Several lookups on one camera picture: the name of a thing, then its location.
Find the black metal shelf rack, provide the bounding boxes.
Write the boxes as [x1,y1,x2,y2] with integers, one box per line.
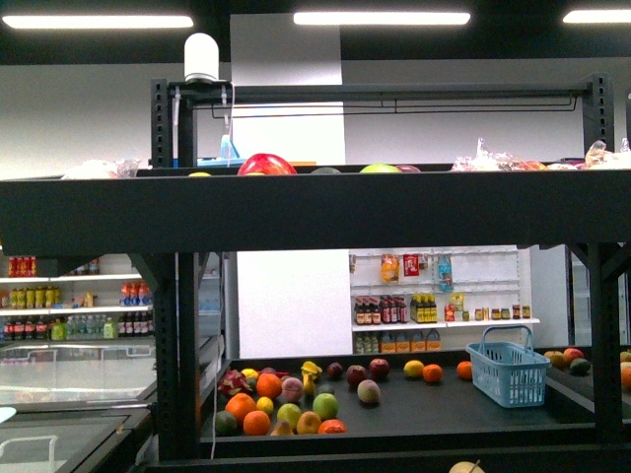
[1,73,630,472]

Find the yellow lemon far shelf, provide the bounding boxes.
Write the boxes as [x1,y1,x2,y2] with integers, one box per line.
[403,360,425,378]

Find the green apple far shelf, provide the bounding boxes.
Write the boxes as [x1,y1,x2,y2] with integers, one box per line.
[313,393,339,421]

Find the orange beside far lemon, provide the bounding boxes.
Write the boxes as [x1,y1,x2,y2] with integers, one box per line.
[422,364,444,384]

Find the drinks shelf at left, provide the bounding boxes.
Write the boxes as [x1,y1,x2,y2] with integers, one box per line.
[1,255,154,342]

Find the large red apple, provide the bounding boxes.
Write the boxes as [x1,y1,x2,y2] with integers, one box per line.
[238,153,297,175]

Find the dark red apple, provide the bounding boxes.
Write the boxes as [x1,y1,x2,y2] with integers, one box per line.
[369,358,390,381]

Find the peach green red fruit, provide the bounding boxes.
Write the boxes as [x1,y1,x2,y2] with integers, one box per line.
[356,379,381,405]

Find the red dragon fruit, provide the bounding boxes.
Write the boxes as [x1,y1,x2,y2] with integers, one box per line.
[218,369,252,399]

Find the large orange front left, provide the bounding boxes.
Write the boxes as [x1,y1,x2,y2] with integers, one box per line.
[225,392,256,426]

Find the clear plastic bag produce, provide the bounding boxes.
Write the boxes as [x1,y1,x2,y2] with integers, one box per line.
[451,138,547,171]

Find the orange near blue basket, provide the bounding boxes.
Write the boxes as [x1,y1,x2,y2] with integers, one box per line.
[456,361,473,381]

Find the small blue plastic basket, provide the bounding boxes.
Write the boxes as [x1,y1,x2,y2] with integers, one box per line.
[465,324,551,409]

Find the white pear with stem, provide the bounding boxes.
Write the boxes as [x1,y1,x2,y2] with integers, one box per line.
[449,460,485,473]

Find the glass top freezer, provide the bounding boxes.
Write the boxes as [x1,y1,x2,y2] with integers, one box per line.
[0,337,223,473]

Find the white retail wall shelf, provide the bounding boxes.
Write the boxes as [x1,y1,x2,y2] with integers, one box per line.
[349,245,539,355]

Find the white dome camera device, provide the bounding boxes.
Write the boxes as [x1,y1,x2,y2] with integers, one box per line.
[183,33,220,83]

